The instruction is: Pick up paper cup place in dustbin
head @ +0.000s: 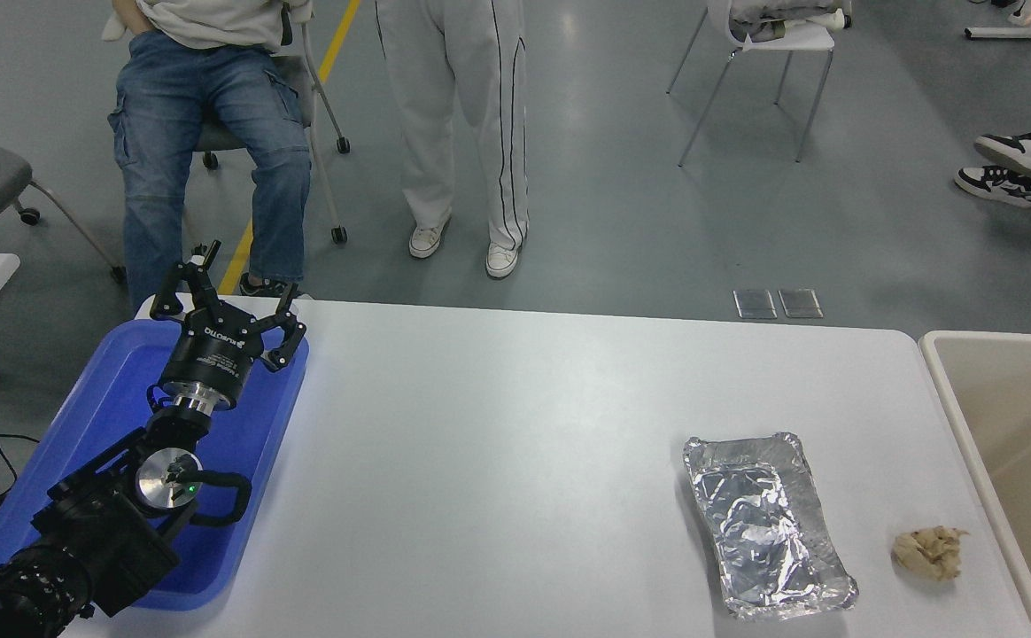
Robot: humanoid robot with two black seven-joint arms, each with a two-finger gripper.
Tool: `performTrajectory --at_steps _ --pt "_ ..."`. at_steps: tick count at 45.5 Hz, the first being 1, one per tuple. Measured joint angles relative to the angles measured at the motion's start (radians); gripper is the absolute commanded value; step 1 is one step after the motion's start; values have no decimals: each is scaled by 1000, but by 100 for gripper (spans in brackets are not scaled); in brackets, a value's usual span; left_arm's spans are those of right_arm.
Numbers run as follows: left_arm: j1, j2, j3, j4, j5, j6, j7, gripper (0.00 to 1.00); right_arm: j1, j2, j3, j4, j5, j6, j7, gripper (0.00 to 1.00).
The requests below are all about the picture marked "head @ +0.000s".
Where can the bundled cloth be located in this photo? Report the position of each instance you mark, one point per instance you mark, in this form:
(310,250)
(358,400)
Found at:
(781,13)

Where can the blue plastic tray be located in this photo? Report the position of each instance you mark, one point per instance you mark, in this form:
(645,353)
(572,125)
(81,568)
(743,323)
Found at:
(108,399)

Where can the large pale bin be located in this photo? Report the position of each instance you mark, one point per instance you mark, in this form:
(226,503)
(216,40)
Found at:
(1020,416)

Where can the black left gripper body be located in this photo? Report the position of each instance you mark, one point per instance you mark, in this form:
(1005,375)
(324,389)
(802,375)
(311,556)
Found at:
(210,354)

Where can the white chair with metal legs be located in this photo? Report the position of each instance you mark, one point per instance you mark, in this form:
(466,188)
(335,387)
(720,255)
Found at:
(781,40)

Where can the crumpled foil tray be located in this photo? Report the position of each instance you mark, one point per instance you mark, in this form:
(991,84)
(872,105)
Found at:
(763,523)

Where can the clear floor plate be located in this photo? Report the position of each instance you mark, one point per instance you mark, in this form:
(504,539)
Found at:
(801,304)
(755,304)

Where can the grey office chair with armrests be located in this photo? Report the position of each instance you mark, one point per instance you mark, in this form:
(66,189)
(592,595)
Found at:
(325,115)

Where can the crumpled tan paper ball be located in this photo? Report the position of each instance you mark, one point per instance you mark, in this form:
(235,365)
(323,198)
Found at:
(927,554)

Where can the white desk base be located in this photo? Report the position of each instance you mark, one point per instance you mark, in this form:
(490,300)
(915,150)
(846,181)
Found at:
(1020,33)

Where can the person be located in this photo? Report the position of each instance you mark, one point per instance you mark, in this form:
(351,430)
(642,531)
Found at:
(467,115)
(205,106)
(1025,155)

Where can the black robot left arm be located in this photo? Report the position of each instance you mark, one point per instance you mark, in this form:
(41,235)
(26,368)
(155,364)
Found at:
(99,532)

